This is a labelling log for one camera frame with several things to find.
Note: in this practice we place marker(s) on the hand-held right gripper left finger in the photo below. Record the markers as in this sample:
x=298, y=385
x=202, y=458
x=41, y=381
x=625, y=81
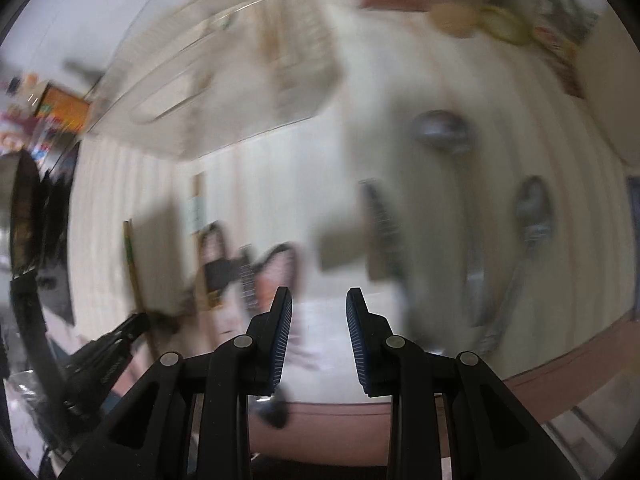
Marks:
x=280, y=330

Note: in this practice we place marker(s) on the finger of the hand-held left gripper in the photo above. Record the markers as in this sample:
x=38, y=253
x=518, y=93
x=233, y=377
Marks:
x=112, y=355

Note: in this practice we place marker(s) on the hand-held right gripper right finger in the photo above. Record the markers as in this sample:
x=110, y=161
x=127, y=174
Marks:
x=356, y=332

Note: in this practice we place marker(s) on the wooden chopstick with green band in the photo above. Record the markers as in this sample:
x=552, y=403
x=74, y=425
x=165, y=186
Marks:
x=134, y=270

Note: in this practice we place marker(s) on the large metal spoon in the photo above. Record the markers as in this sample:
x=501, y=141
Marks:
x=442, y=132

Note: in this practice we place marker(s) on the clear plastic organizer box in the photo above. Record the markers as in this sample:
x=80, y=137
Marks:
x=200, y=70

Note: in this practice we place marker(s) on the colourful wall sticker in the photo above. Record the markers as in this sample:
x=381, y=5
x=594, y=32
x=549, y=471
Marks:
x=55, y=105

